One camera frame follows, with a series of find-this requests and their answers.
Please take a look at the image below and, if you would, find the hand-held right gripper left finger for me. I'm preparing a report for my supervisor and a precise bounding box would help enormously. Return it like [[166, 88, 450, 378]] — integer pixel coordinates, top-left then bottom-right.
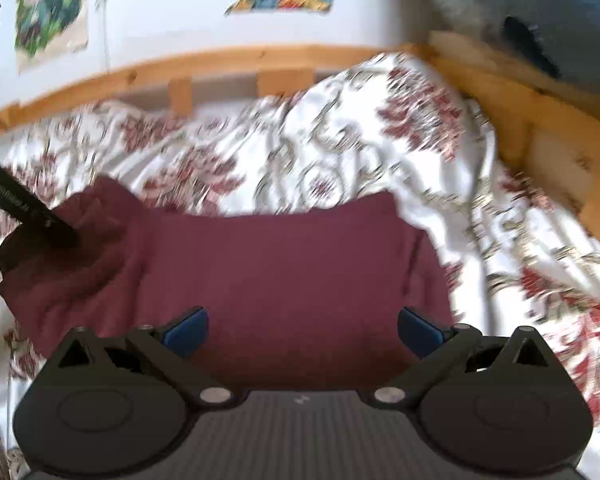
[[54, 306, 242, 408]]

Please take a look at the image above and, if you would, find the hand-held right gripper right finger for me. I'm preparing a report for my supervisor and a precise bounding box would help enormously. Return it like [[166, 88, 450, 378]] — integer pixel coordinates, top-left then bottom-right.
[[370, 306, 557, 408]]

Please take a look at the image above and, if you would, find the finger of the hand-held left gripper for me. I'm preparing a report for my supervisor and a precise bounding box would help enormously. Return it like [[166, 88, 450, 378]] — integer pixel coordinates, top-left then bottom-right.
[[26, 204, 80, 250]]

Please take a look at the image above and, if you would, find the maroon long-sleeve sweater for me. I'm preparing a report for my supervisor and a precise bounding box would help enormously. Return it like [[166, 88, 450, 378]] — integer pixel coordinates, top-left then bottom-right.
[[0, 175, 457, 392]]

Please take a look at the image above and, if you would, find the clear plastic bag of clothes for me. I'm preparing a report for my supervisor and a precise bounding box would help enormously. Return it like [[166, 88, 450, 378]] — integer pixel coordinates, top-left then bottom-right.
[[409, 0, 600, 97]]

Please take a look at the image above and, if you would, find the blond cartoon figure poster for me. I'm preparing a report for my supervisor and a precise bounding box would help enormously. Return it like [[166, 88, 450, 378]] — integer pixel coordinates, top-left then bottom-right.
[[14, 0, 90, 73]]

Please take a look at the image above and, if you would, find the white floral bed sheet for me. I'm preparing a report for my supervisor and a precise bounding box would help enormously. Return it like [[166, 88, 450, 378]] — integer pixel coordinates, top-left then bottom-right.
[[0, 51, 600, 480]]

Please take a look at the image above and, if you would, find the white wall cable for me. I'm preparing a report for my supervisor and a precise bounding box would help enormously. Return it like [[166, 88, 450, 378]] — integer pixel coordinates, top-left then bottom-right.
[[96, 0, 113, 72]]

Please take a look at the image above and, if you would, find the wooden bed frame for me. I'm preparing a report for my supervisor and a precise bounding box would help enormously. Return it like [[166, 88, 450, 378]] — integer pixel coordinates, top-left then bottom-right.
[[0, 29, 600, 257]]

